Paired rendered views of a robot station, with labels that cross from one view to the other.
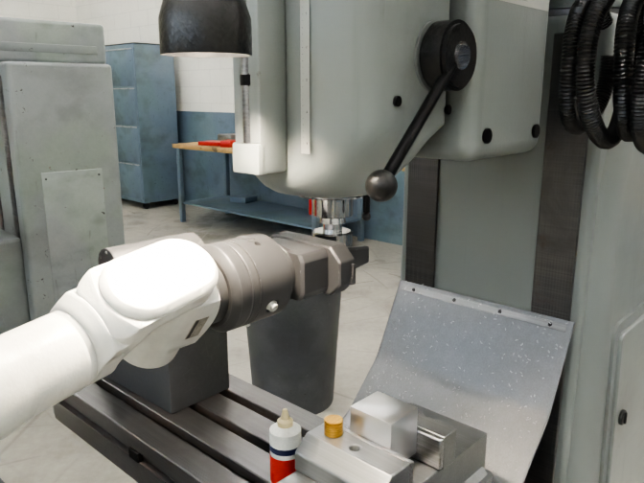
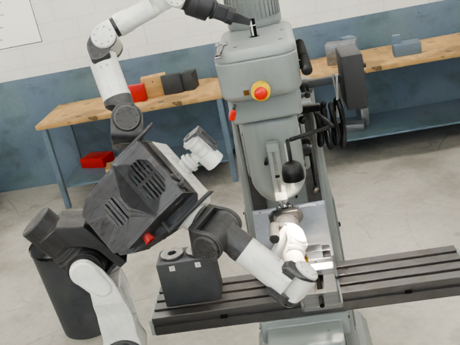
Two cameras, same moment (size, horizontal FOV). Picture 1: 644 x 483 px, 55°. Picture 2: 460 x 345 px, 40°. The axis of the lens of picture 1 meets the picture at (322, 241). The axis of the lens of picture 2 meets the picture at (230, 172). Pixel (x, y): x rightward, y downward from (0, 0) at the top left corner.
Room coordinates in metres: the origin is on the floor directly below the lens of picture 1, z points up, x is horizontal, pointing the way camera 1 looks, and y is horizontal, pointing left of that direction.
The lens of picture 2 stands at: (-0.91, 1.36, 2.24)
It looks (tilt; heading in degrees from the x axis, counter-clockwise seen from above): 21 degrees down; 324
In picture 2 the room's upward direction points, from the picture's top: 12 degrees counter-clockwise
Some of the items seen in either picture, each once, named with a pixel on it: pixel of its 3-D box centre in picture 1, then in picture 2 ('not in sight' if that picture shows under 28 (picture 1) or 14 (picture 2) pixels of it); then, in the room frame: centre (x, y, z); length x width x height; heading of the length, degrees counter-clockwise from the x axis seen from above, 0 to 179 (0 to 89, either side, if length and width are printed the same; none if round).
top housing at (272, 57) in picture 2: not in sight; (258, 58); (0.71, -0.02, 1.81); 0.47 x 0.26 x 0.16; 137
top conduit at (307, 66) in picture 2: not in sight; (301, 55); (0.63, -0.14, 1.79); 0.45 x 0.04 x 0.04; 137
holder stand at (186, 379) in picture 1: (159, 328); (189, 272); (0.99, 0.28, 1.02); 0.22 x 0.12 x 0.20; 48
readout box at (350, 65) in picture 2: not in sight; (352, 76); (0.69, -0.46, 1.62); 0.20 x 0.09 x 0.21; 137
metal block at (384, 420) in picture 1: (383, 429); (314, 254); (0.65, -0.07, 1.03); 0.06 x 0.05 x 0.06; 47
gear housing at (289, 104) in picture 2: not in sight; (265, 93); (0.73, -0.04, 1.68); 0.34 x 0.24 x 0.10; 137
